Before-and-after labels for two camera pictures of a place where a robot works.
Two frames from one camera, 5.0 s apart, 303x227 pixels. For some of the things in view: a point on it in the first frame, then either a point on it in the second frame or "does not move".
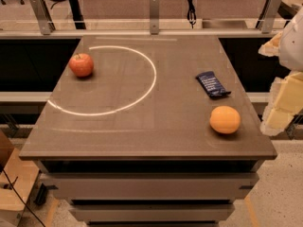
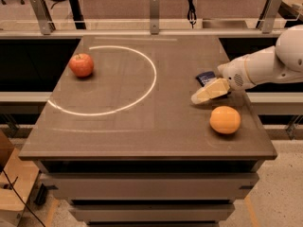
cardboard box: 17,179 does not move
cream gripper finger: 285,101 -> 235,71
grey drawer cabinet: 153,193 does not move
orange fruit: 224,119 does not move
